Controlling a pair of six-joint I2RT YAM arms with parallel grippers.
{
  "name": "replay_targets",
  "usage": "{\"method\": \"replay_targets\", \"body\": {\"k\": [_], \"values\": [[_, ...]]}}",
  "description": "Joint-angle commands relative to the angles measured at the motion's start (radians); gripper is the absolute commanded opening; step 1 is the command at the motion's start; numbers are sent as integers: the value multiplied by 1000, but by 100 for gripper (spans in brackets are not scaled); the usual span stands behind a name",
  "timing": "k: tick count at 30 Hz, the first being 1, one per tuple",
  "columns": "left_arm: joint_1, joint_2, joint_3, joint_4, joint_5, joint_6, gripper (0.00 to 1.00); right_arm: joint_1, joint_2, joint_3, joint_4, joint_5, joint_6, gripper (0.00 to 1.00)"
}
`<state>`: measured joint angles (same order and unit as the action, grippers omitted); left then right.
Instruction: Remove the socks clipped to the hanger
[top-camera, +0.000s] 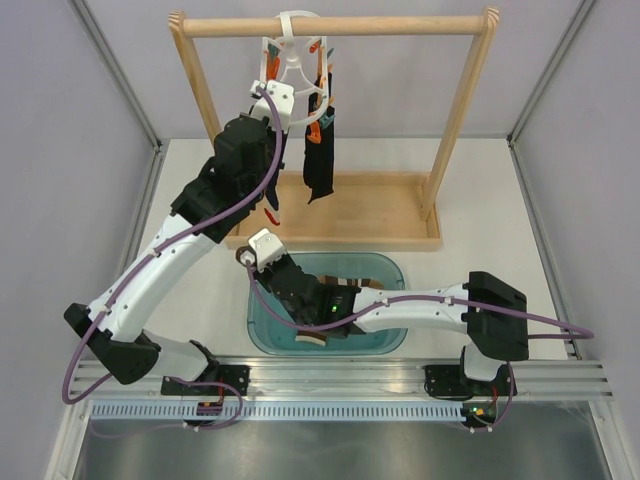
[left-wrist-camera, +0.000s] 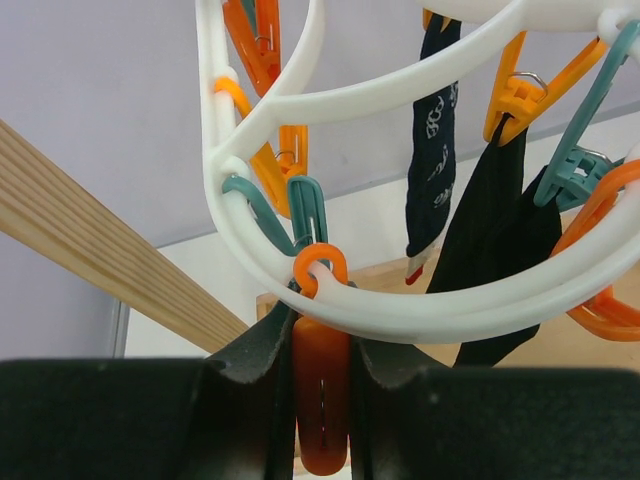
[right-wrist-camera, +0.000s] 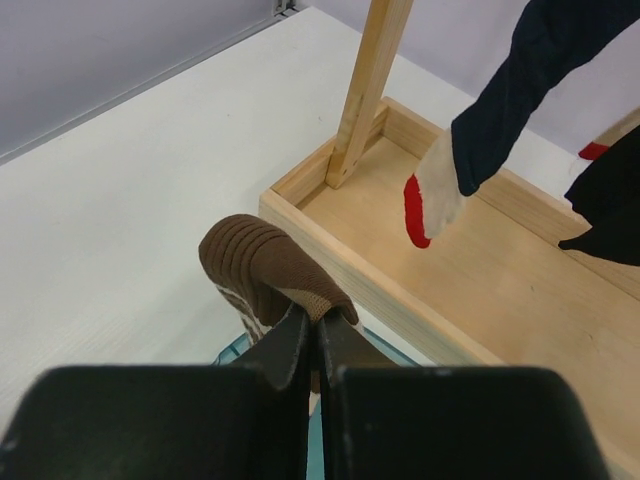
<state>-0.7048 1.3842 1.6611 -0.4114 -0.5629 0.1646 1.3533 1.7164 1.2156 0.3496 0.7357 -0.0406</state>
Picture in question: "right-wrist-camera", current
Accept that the teal plastic bin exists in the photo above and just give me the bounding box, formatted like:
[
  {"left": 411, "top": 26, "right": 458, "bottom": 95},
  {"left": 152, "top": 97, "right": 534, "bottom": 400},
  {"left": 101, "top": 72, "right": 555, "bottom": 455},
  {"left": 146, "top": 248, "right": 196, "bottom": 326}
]
[{"left": 214, "top": 324, "right": 416, "bottom": 480}]

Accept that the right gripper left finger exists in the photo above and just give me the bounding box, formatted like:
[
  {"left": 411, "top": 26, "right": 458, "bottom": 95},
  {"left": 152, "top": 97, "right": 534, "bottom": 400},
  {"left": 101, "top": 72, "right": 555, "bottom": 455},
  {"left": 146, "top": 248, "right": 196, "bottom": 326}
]
[{"left": 1, "top": 305, "right": 310, "bottom": 479}]

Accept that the black sock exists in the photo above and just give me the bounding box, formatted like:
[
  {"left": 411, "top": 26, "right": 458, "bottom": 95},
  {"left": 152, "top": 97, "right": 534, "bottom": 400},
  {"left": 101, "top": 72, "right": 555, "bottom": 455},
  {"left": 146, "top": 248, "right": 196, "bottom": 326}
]
[{"left": 558, "top": 129, "right": 639, "bottom": 266}]

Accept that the navy patterned sock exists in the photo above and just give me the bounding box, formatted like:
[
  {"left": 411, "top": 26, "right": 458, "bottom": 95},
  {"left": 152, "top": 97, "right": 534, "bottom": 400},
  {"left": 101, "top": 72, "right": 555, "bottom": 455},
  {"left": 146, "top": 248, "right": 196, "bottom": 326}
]
[
  {"left": 403, "top": 1, "right": 639, "bottom": 249},
  {"left": 578, "top": 142, "right": 610, "bottom": 161}
]

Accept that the wooden hanging rack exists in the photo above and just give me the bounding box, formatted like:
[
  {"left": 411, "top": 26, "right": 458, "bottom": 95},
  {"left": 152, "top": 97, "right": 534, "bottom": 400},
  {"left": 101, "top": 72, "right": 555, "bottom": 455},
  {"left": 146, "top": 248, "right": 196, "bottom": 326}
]
[{"left": 258, "top": 0, "right": 640, "bottom": 371}]

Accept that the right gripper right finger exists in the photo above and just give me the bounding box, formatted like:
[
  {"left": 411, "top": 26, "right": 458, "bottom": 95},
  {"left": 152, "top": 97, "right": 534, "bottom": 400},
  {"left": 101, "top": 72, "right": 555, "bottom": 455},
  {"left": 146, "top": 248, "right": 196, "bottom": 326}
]
[{"left": 317, "top": 312, "right": 610, "bottom": 479}]

